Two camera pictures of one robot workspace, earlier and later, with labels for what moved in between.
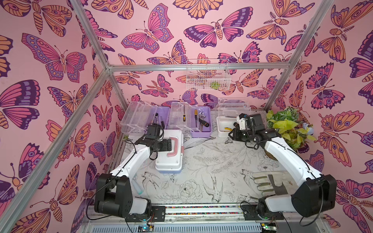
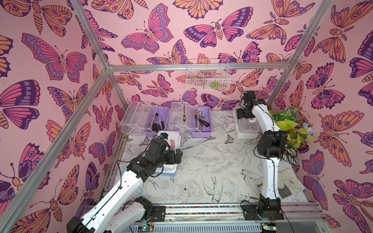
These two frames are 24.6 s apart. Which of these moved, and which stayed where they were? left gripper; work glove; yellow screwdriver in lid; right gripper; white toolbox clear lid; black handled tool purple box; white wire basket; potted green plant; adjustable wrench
Moved: left gripper; right gripper; white toolbox clear lid
Stayed: adjustable wrench; potted green plant; white wire basket; black handled tool purple box; yellow screwdriver in lid; work glove
